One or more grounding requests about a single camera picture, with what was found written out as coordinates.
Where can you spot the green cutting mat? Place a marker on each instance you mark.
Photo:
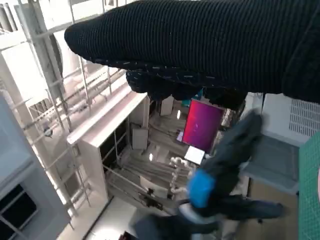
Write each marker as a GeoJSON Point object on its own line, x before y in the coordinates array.
{"type": "Point", "coordinates": [310, 187]}

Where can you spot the white tablet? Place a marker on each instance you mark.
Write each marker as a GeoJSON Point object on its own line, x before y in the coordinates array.
{"type": "Point", "coordinates": [194, 155]}

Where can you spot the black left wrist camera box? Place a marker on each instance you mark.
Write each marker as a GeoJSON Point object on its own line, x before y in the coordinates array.
{"type": "Point", "coordinates": [160, 227]}

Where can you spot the white mesh cabinet perforated side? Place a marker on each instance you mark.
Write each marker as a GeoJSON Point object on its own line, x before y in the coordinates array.
{"type": "Point", "coordinates": [275, 160]}

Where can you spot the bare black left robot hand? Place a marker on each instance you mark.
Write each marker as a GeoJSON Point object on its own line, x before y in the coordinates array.
{"type": "Point", "coordinates": [225, 155]}

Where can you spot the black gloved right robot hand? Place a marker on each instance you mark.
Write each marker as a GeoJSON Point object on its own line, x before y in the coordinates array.
{"type": "Point", "coordinates": [200, 37]}

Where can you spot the computer monitor purple screen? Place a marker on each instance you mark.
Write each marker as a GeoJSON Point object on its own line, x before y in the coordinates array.
{"type": "Point", "coordinates": [200, 125]}

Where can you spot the white metal rack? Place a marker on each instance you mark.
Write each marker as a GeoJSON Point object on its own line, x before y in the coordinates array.
{"type": "Point", "coordinates": [37, 75]}

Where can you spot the white open shelf unit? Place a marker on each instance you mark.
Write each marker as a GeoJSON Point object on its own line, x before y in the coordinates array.
{"type": "Point", "coordinates": [90, 147]}

